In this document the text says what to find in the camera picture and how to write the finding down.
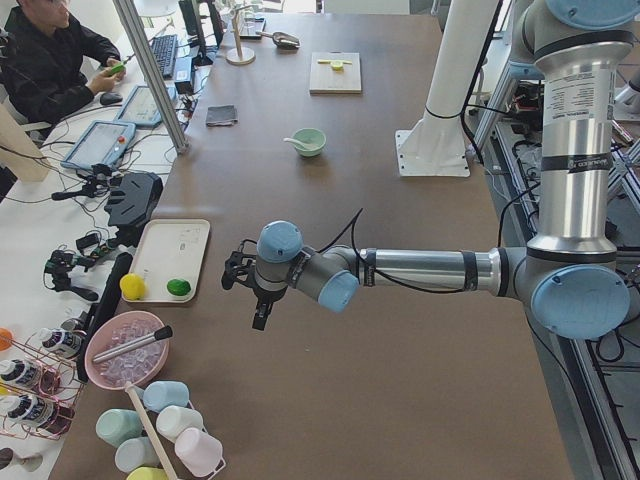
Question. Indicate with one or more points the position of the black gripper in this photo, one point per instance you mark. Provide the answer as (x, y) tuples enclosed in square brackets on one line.
[(264, 297)]

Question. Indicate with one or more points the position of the white ceramic spoon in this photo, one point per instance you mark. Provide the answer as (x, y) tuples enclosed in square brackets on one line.
[(298, 143)]

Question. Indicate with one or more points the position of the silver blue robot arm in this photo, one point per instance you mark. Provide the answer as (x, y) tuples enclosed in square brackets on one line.
[(565, 275)]

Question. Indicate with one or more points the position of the pink ribbed bowl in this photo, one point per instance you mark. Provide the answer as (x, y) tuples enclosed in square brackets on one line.
[(137, 366)]

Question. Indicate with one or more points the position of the mint green bowl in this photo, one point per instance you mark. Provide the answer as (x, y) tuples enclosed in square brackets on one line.
[(314, 141)]

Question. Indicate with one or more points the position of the green lime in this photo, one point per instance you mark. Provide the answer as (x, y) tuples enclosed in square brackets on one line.
[(178, 287)]

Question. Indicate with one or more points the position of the cream rabbit tray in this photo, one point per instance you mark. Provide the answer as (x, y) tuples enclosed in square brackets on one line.
[(170, 248)]

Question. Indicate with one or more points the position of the yellow lemon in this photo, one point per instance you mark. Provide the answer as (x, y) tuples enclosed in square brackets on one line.
[(132, 287)]

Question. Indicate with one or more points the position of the light blue plastic cup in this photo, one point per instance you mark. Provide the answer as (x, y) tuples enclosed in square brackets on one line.
[(161, 394)]

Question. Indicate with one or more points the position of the cream plastic cup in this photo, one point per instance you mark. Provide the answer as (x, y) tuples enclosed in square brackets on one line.
[(173, 420)]

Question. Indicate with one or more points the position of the black bar stand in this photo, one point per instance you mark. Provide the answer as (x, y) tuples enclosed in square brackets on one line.
[(104, 309)]

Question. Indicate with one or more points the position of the pale pink plastic cup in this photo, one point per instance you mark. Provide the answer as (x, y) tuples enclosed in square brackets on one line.
[(200, 452)]

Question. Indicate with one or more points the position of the mint green plastic cup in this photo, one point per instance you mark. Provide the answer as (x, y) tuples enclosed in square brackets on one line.
[(115, 426)]

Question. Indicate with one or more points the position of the grey folded cloth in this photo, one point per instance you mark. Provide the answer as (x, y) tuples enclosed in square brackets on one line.
[(223, 115)]

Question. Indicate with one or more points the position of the pale blue plastic cup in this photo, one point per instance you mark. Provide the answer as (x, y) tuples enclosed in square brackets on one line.
[(134, 453)]

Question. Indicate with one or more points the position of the white bottle dark label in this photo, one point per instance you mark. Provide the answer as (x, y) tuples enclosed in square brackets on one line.
[(63, 343)]

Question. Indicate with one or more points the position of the yellow plastic cup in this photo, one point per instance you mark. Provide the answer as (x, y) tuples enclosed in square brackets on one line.
[(147, 473)]

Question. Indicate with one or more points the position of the blue cased tablet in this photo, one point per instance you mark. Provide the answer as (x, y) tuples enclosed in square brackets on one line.
[(103, 143), (140, 109)]

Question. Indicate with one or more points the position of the wooden cutting board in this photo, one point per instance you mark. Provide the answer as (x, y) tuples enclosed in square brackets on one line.
[(335, 73)]

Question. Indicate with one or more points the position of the orange mandarin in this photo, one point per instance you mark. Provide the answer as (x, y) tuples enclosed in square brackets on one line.
[(6, 339)]

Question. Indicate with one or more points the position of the black computer mouse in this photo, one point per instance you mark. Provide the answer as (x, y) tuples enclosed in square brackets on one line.
[(110, 98)]

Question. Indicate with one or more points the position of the metal scoop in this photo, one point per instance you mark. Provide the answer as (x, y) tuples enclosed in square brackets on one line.
[(282, 40)]

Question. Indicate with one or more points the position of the black keyboard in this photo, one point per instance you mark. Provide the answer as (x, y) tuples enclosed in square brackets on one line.
[(164, 49)]

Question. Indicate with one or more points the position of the person in black jacket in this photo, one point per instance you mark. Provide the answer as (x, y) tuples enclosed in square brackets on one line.
[(59, 65)]

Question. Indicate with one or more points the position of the wooden rack handle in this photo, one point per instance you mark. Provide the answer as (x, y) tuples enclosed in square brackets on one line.
[(165, 462)]

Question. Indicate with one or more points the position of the black camera mount rig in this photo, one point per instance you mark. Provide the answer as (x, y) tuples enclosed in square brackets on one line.
[(89, 250)]

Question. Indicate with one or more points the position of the aluminium frame post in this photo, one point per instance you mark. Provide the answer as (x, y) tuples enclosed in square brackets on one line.
[(136, 35)]

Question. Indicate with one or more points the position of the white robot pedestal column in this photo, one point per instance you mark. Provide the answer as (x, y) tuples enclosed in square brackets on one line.
[(435, 146)]

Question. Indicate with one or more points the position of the rose gold wire rack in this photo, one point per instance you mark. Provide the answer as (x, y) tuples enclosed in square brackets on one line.
[(39, 392)]

